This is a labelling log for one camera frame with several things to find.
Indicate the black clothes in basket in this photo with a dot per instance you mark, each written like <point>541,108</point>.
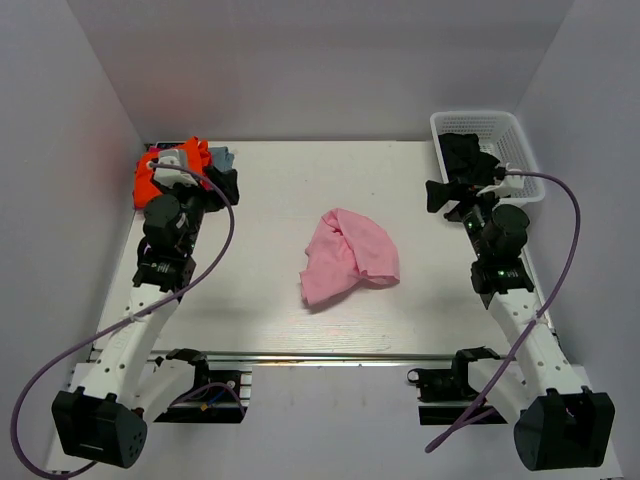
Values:
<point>452,144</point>

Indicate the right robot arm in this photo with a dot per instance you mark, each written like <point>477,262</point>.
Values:
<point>558,422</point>

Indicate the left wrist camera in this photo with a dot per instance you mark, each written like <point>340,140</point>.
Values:
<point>170,165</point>

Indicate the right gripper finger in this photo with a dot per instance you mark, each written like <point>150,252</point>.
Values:
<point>438,194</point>
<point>476,169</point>

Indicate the grey-blue folded t-shirt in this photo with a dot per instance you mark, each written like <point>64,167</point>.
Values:
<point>222,158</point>

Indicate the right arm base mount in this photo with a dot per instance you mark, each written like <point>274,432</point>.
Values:
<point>440,388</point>

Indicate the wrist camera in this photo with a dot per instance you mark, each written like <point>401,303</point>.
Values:
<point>170,165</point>
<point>507,182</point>

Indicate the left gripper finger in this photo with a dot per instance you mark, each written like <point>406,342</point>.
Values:
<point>212,201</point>
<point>226,181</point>

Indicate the orange folded t-shirt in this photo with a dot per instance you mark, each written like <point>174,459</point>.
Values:
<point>199,157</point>

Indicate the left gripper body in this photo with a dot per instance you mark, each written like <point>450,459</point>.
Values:
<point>191,194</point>

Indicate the white plastic basket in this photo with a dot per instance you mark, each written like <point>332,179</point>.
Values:
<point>500,135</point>

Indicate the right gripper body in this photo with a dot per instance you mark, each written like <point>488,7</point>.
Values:
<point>472,207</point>

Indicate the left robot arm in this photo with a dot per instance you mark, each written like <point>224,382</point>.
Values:
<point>105,418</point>

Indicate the pink t-shirt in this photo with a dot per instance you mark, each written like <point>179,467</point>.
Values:
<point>347,249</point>

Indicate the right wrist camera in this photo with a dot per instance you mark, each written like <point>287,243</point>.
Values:
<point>507,182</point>

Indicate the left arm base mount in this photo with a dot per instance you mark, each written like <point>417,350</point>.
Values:
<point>215,394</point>

